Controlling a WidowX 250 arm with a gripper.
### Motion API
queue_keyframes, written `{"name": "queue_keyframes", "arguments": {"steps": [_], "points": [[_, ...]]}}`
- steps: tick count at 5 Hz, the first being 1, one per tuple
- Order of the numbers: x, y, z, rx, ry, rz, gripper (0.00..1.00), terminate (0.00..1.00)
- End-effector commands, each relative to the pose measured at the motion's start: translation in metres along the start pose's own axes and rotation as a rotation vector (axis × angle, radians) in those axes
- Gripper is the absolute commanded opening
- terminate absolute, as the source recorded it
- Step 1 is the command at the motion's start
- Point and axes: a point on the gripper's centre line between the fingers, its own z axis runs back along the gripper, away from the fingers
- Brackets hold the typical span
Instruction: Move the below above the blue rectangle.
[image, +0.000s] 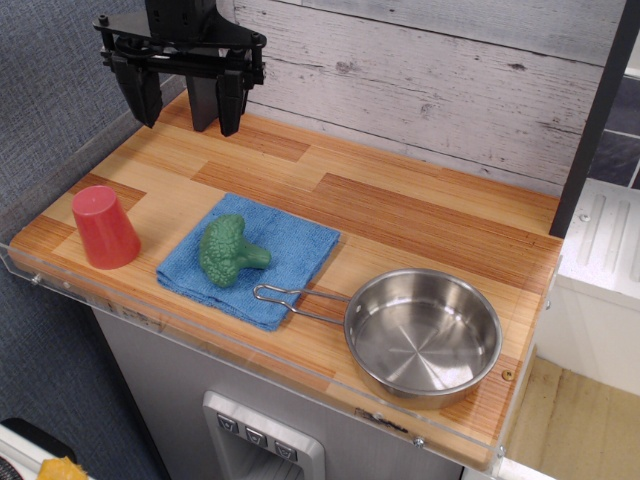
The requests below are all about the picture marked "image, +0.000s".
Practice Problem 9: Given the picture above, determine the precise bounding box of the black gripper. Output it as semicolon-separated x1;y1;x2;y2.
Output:
93;1;267;137

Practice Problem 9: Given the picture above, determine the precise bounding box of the stainless steel pan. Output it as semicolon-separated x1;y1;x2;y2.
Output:
252;267;504;411

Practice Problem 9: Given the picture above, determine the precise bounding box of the blue folded cloth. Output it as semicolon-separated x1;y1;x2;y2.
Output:
157;193;340;331

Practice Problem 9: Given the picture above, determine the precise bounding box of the green toy broccoli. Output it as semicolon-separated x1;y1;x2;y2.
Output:
199;214;271;288

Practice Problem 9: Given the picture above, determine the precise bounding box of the red plastic cup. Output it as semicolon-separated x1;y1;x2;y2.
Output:
72;185;141;270

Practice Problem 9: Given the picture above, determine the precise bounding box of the clear acrylic edge guard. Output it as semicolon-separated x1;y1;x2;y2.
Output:
3;233;562;470

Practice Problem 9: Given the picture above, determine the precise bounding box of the silver dispenser panel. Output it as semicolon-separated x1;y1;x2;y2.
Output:
202;391;326;479

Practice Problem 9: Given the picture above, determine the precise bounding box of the white black device corner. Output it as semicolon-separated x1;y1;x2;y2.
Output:
1;419;77;479

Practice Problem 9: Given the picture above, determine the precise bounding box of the yellow object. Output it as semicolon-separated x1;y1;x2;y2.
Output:
36;457;89;480

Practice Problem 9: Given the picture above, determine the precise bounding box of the white sink counter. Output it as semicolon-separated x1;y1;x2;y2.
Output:
534;180;639;394

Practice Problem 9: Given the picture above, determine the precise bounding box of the black vertical post left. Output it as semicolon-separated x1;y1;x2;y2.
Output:
186;76;219;132

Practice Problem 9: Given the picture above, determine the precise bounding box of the black vertical post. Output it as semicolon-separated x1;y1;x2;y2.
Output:
549;0;639;239
186;76;219;132

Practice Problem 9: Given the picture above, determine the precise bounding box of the black vertical post right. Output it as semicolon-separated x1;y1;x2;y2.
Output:
549;0;639;239

